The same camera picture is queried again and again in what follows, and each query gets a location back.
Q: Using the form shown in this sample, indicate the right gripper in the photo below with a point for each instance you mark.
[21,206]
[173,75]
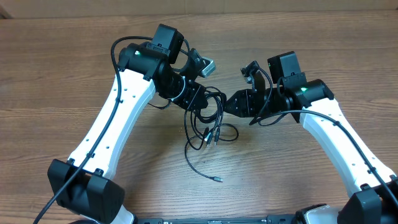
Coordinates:
[242,104]

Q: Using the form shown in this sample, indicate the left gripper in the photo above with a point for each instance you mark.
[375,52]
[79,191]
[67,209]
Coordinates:
[197,90]

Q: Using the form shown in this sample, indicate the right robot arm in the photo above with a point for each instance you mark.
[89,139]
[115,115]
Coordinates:
[371,186]

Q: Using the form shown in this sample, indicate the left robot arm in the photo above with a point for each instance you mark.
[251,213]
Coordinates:
[84,183]

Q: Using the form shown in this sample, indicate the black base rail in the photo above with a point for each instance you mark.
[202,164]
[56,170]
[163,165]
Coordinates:
[214,221]

